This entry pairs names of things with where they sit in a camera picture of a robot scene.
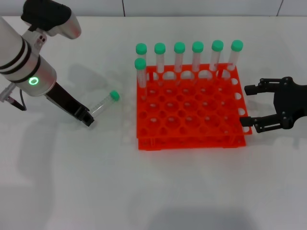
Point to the orange plastic test tube rack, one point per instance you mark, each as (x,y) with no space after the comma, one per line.
(192,119)

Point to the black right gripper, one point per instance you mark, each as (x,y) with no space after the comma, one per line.
(290,103)

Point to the green capped clear test tube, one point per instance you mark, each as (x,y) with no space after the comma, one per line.
(217,45)
(197,46)
(140,64)
(160,48)
(114,95)
(237,45)
(141,48)
(179,47)

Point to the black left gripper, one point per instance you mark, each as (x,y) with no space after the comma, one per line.
(64,99)

